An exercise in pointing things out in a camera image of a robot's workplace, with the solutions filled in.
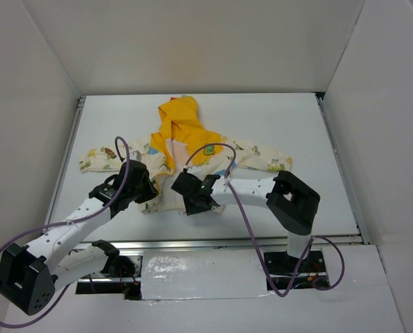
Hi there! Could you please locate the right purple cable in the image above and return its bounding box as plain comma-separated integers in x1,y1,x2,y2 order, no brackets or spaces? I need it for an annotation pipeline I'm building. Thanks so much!
183,142,346,298

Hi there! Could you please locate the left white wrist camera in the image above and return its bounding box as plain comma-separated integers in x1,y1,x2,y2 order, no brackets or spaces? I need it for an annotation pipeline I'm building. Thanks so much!
129,151,142,162

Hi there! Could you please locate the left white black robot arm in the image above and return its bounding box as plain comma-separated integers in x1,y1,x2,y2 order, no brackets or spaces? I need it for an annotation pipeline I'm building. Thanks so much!
0,160,158,316

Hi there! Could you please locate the purple cable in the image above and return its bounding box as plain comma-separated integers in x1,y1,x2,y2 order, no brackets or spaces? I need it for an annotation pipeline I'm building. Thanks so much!
183,142,346,298
0,136,130,329

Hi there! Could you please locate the yellow hooded printed child jacket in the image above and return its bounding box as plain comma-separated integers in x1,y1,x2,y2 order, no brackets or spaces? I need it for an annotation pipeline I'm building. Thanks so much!
78,96,292,214

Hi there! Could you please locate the white foil covered panel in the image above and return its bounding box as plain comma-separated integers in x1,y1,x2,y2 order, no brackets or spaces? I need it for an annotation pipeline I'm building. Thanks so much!
141,250,269,300

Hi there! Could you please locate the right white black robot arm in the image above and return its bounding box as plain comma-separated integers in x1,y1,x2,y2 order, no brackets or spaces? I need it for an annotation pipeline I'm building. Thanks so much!
171,171,321,271

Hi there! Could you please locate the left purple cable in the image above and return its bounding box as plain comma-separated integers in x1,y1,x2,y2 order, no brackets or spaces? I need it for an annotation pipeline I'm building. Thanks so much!
0,136,130,329

